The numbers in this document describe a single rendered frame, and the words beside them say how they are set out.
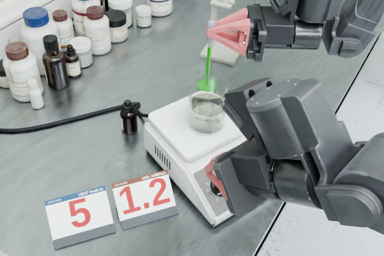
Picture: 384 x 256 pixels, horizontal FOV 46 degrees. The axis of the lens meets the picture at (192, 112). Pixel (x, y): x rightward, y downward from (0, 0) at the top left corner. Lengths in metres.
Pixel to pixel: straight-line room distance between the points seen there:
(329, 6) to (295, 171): 0.43
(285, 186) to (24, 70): 0.57
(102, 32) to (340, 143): 0.67
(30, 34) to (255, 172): 0.59
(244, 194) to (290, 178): 0.09
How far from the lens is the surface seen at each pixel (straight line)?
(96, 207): 0.71
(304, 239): 0.73
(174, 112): 0.75
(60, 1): 1.09
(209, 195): 0.69
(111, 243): 0.70
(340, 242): 0.74
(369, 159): 0.41
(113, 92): 0.93
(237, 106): 0.48
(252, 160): 0.48
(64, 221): 0.71
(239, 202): 0.52
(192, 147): 0.70
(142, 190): 0.72
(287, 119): 0.42
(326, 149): 0.42
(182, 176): 0.71
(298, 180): 0.45
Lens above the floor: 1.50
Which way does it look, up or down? 43 degrees down
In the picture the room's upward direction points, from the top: 3 degrees clockwise
